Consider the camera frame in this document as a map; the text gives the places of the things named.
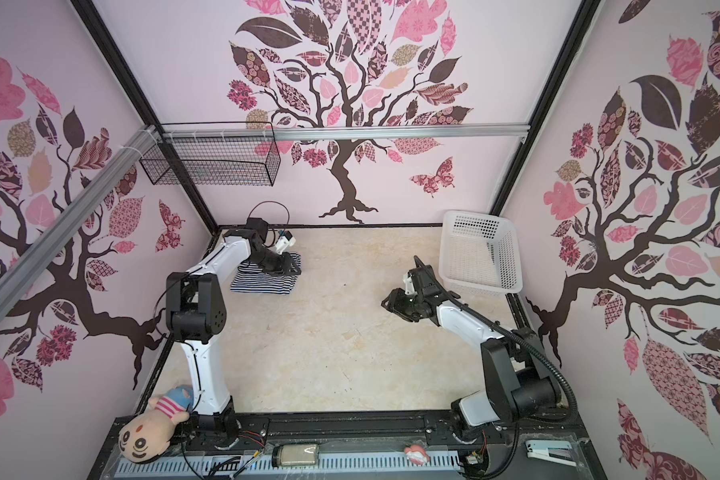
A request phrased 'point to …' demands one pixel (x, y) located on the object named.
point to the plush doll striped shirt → (148, 435)
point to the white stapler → (559, 451)
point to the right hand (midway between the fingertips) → (387, 301)
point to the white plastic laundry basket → (479, 252)
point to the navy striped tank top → (250, 277)
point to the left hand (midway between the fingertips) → (295, 273)
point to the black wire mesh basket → (217, 153)
